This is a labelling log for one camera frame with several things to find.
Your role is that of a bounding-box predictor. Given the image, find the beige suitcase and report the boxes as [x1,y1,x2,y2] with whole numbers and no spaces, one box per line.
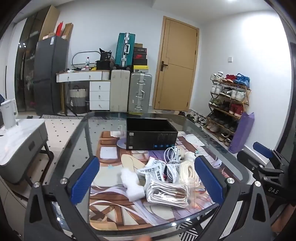
[109,69,131,112]

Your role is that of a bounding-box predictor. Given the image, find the black and white shoes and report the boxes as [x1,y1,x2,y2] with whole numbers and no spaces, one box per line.
[179,111,207,127]

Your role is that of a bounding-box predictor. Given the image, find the white rope coil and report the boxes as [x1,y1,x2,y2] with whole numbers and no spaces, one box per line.
[179,161,201,188]

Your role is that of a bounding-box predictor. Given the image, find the black bag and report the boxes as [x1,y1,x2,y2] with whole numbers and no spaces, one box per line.
[96,48,115,70]

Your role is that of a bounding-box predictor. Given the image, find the white kettle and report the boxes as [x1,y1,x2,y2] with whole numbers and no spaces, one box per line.
[0,98,19,130]

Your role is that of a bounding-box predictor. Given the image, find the dark grey fridge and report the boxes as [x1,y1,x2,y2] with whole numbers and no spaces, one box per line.
[33,36,70,116]

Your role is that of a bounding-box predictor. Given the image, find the tall cardboard box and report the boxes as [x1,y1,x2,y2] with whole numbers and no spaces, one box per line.
[38,5,60,42]

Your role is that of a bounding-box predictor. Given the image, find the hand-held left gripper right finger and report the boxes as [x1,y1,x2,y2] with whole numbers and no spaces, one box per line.
[194,155,271,241]

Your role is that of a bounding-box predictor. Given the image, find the white desk with drawers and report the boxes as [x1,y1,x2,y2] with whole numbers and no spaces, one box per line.
[56,70,111,116]

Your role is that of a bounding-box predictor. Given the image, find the white round roll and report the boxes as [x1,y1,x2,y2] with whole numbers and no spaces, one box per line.
[184,152,197,163]

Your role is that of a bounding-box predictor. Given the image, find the printed mat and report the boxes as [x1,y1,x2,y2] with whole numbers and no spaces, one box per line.
[89,131,249,229]

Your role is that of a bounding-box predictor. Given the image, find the red paper bag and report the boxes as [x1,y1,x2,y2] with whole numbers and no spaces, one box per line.
[55,21,64,37]

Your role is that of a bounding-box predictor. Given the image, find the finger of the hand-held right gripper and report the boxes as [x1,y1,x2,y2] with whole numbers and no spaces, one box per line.
[237,151,284,183]
[253,142,289,172]

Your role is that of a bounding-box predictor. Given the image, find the rows of shoes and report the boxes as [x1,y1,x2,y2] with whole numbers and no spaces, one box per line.
[207,71,250,146]

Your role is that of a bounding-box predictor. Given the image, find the purple bag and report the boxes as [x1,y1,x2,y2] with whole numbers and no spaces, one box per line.
[229,112,255,154]

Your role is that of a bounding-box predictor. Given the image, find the wooden shoe rack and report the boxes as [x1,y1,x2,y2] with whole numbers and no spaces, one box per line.
[206,72,251,146]

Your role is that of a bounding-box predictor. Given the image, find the wooden door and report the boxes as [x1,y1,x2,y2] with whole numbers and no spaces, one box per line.
[154,16,200,112]

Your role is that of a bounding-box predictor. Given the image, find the grey cable bundle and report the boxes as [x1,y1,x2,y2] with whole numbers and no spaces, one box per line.
[164,146,185,163]

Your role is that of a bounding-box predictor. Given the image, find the oval metal mirror frame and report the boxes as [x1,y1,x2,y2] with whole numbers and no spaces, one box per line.
[72,51,101,68]

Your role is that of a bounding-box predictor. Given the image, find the silver suitcase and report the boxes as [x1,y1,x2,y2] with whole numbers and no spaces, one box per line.
[128,72,153,113]

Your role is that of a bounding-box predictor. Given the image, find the woven laundry basket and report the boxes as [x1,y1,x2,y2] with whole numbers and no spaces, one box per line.
[69,86,89,114]

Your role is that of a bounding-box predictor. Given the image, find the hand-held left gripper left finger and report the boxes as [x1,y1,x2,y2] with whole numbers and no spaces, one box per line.
[23,156,100,241]

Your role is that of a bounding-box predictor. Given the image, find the narrow cardboard box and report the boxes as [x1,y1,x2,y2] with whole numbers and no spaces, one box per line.
[62,23,74,40]

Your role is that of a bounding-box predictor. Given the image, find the teal suitcase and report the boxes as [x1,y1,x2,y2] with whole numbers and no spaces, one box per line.
[115,33,135,69]

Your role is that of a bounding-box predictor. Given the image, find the white foam piece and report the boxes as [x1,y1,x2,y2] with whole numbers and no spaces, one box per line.
[121,168,147,202]

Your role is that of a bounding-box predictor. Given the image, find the glass cabinet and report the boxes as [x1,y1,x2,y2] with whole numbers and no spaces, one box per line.
[14,10,44,114]

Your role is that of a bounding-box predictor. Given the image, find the bag of white cables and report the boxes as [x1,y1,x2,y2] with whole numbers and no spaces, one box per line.
[145,179,192,208]

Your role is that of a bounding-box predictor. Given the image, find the grey side table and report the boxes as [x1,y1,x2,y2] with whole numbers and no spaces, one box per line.
[0,118,55,186]

